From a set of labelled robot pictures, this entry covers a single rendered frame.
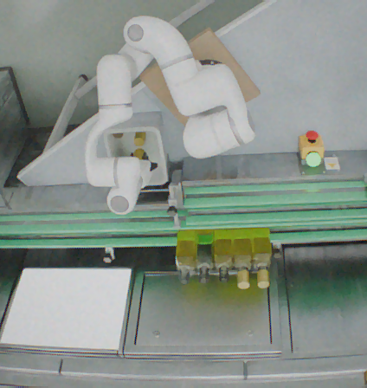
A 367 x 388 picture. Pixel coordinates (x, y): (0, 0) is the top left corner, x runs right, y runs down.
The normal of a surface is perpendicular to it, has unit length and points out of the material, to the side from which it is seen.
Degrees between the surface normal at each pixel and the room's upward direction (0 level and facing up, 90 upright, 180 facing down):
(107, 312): 90
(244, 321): 90
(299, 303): 90
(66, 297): 90
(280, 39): 0
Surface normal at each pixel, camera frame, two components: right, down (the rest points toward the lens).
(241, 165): -0.11, -0.73
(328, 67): -0.06, 0.68
